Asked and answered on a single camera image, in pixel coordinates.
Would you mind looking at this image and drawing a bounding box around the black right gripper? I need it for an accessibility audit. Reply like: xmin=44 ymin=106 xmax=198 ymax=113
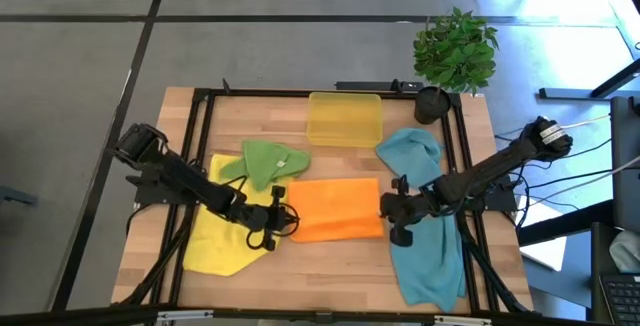
xmin=378 ymin=178 xmax=437 ymax=248

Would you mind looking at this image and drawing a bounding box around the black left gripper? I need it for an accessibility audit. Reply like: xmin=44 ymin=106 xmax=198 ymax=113
xmin=238 ymin=185 xmax=301 ymax=252

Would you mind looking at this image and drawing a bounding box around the orange microfiber towel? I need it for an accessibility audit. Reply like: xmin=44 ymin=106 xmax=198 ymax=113
xmin=287 ymin=177 xmax=385 ymax=244

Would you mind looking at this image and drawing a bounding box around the green microfiber towel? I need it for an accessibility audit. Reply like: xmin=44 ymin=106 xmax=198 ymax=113
xmin=219 ymin=139 xmax=312 ymax=192

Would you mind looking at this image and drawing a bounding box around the teal microfiber towel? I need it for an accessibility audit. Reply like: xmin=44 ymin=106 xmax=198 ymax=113
xmin=388 ymin=213 xmax=467 ymax=314
xmin=375 ymin=127 xmax=446 ymax=190

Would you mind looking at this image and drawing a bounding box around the yellow microfiber towel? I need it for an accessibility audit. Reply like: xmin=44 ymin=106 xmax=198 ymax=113
xmin=182 ymin=153 xmax=296 ymax=277

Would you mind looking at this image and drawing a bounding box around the yellow translucent plastic bin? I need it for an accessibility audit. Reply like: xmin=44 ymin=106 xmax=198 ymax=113
xmin=306 ymin=91 xmax=384 ymax=149

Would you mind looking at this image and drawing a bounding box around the potted green plant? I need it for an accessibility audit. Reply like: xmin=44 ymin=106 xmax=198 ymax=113
xmin=412 ymin=6 xmax=500 ymax=126

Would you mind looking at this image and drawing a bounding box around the black desk leg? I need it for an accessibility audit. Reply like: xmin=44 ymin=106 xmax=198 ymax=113
xmin=538 ymin=58 xmax=640 ymax=101

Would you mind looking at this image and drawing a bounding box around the grey computer monitor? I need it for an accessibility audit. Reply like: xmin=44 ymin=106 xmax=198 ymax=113
xmin=609 ymin=96 xmax=640 ymax=232

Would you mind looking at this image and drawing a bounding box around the grey white cloth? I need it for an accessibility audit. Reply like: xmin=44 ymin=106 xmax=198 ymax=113
xmin=608 ymin=229 xmax=640 ymax=273

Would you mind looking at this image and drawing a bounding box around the black keyboard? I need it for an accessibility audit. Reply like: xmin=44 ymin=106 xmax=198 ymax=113
xmin=598 ymin=273 xmax=640 ymax=326

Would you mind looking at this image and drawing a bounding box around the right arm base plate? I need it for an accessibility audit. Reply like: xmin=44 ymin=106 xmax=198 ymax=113
xmin=462 ymin=174 xmax=519 ymax=213

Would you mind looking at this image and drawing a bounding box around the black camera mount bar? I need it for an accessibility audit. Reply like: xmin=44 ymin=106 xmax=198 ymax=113
xmin=334 ymin=79 xmax=425 ymax=93

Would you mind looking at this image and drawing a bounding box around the silver frame bracket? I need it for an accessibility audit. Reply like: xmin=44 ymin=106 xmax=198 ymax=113
xmin=156 ymin=309 xmax=214 ymax=323
xmin=433 ymin=315 xmax=494 ymax=326

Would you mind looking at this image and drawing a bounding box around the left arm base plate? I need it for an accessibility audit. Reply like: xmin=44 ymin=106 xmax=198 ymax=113
xmin=132 ymin=173 xmax=201 ymax=207

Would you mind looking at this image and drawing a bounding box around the black cable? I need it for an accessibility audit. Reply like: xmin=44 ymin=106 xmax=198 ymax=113
xmin=492 ymin=138 xmax=614 ymax=173

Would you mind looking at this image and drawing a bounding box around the grey cable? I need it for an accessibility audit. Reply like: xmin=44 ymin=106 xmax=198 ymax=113
xmin=519 ymin=154 xmax=640 ymax=202

